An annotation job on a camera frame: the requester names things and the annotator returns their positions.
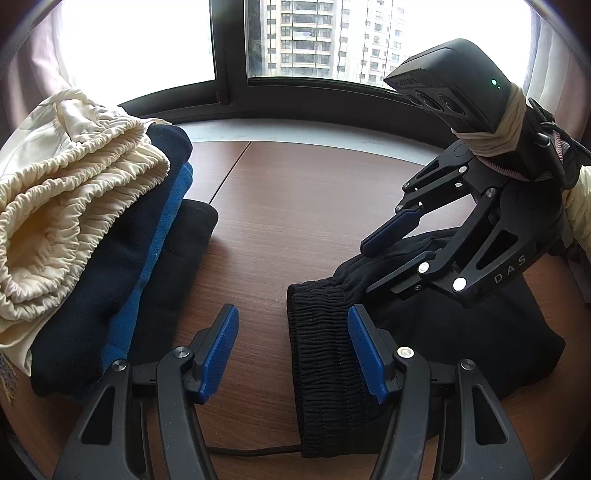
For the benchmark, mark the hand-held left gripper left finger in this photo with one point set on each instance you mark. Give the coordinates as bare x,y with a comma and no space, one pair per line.
221,355

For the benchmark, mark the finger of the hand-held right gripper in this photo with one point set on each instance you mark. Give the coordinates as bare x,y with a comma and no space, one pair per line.
392,230
443,272

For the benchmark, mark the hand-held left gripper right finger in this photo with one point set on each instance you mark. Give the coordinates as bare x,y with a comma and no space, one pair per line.
367,357

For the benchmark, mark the black pants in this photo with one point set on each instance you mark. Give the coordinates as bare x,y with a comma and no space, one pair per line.
461,337
184,258

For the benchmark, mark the folded black pants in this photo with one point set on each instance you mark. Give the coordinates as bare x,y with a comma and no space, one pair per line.
184,258

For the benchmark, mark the blue pants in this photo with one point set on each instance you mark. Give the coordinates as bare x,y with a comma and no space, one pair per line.
152,258

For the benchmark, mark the navy pants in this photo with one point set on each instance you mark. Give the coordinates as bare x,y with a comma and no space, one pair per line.
106,286

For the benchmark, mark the cream pants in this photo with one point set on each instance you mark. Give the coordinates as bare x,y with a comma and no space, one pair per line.
69,198

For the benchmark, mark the white sheer curtain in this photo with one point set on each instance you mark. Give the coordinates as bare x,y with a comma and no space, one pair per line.
545,60

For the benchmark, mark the grey window sill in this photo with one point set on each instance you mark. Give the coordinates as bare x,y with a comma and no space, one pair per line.
300,129

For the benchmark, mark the high-rise building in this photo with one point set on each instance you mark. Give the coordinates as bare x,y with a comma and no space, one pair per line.
304,37

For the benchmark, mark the stack of folded clothes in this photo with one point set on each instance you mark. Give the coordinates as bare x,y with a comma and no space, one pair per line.
5,378

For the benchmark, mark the pink curtain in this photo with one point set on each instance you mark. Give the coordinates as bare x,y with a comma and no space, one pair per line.
37,78

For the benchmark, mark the dark window frame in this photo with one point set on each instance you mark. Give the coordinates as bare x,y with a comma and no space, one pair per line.
228,46

